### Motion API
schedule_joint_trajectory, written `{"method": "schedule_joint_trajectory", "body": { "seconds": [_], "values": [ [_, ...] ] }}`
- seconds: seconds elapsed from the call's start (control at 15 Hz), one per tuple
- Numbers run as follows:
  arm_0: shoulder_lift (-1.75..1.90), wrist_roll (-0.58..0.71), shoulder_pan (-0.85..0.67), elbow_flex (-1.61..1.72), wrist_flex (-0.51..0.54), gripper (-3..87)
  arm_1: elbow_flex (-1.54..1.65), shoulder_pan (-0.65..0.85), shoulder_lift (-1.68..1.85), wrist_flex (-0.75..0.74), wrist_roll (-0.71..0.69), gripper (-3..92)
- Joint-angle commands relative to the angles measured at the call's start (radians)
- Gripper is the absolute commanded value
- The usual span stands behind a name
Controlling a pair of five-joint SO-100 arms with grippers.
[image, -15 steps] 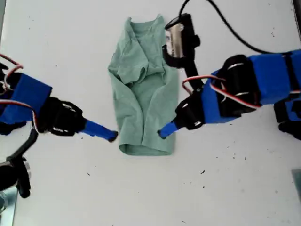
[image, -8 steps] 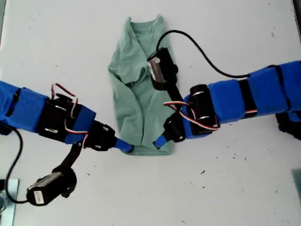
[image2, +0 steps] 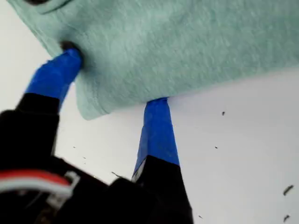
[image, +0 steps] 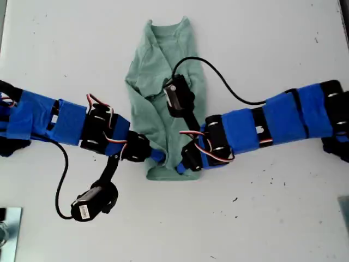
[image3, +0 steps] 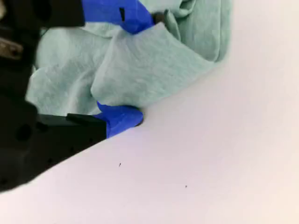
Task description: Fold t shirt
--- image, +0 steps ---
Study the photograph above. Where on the green t-shirt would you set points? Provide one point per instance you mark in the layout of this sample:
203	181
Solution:
141	122

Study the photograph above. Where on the black clamp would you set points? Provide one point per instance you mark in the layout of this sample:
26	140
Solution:
2	214

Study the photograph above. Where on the black camera stalk arm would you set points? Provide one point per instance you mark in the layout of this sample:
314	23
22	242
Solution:
109	172
192	120

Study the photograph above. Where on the steel post plate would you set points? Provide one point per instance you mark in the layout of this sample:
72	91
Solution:
12	234

